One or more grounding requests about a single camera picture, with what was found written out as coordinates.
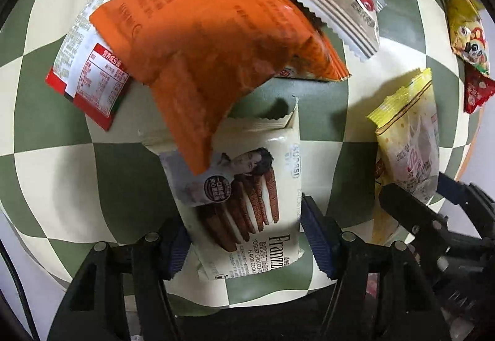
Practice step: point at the cream cookie packet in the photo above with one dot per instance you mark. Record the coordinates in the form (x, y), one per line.
(247, 178)

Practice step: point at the pink bag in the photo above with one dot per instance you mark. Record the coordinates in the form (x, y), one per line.
(372, 285)

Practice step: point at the orange snack packet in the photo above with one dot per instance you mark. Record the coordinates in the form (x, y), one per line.
(201, 39)

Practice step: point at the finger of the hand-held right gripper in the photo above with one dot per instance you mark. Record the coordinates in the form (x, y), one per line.
(410, 215)
(456, 190)

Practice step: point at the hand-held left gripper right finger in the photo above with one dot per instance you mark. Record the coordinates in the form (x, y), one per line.
(317, 236)

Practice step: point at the pale yellow snack packet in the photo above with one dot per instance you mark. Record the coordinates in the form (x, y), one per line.
(410, 140)

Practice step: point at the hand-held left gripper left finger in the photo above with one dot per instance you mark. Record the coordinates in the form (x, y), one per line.
(177, 248)

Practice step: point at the white and red snack packet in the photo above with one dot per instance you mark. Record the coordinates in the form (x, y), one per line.
(89, 82)

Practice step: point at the yellow cartoon snack packet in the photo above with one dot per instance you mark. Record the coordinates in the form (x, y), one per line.
(462, 24)

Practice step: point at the small red snack packet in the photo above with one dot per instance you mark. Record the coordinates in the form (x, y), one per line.
(477, 91)

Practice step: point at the green and white checkered mat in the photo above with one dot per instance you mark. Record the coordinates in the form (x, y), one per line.
(116, 178)

